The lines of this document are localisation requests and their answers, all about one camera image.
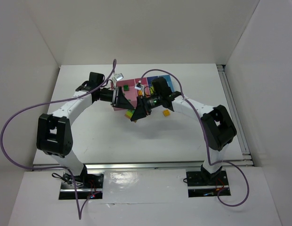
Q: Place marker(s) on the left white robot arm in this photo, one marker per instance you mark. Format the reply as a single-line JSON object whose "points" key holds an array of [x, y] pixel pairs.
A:
{"points": [[54, 135]]}

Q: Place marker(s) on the lime long lego brick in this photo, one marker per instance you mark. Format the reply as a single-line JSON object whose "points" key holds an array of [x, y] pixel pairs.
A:
{"points": [[129, 114]]}

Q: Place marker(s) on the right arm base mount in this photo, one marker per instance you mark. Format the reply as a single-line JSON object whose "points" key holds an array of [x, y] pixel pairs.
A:
{"points": [[198, 187]]}

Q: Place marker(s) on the large pink container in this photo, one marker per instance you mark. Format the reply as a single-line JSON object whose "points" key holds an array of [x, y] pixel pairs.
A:
{"points": [[131, 95]]}

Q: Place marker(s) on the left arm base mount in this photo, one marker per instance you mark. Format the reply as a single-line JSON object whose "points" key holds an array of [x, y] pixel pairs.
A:
{"points": [[92, 188]]}

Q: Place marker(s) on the dark green square lego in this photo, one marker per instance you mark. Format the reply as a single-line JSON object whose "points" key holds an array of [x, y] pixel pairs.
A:
{"points": [[126, 88]]}

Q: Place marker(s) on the aluminium rail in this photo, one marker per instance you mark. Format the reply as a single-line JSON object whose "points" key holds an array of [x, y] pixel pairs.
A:
{"points": [[247, 158], [144, 165]]}

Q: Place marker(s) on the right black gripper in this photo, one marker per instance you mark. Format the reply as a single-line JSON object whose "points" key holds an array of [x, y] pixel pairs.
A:
{"points": [[145, 107]]}

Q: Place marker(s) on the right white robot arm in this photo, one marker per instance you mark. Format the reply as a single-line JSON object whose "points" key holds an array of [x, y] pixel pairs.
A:
{"points": [[216, 123]]}

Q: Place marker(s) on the small pink container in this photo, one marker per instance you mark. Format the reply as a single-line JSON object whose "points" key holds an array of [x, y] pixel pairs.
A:
{"points": [[140, 83]]}

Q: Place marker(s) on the light blue container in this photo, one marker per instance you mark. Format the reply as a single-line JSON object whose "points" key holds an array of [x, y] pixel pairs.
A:
{"points": [[169, 82]]}

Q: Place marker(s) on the dark blue container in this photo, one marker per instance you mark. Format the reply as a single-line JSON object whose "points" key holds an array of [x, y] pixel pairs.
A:
{"points": [[150, 79]]}

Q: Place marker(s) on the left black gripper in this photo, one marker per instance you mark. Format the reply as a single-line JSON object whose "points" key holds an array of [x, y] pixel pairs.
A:
{"points": [[115, 96]]}

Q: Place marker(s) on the yellow square lego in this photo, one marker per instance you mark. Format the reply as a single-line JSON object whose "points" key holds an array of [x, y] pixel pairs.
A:
{"points": [[166, 113]]}

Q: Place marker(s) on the front aluminium rail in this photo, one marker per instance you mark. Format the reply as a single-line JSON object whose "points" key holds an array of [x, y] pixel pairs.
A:
{"points": [[144, 165]]}

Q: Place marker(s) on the right aluminium rail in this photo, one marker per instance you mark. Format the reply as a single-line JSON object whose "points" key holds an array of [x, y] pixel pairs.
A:
{"points": [[247, 158]]}

